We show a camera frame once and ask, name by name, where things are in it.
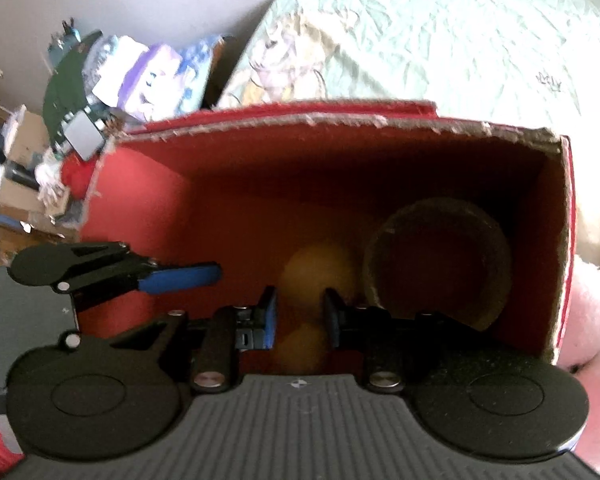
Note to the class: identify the white crumpled paper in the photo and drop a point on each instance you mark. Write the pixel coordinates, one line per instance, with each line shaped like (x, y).
(117, 67)

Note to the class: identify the red cardboard box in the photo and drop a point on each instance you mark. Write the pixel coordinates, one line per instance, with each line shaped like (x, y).
(190, 220)

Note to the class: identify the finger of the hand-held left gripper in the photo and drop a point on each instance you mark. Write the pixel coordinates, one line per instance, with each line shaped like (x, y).
(185, 277)

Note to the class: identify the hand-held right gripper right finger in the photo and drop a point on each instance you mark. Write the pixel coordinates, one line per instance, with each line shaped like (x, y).
(331, 320)

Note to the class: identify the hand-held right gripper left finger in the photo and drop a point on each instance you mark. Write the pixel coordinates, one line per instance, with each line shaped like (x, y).
(267, 320)

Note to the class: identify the grey tape roll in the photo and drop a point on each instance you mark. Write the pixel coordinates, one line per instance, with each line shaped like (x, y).
(380, 240)

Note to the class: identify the red cloth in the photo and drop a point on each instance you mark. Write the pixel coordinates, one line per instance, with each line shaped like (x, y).
(77, 175)

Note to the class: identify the orange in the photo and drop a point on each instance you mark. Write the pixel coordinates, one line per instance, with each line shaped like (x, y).
(315, 270)
(302, 345)

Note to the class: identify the purple tissue packet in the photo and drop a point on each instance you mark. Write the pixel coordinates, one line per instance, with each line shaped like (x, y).
(150, 77)

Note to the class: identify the brown cardboard box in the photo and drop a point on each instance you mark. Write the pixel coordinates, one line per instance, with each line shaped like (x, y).
(27, 135)

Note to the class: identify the pink plush rabbit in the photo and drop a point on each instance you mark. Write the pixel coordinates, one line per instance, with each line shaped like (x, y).
(592, 320)

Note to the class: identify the blue patterned packet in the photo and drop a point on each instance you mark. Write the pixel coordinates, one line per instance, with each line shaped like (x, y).
(197, 72)

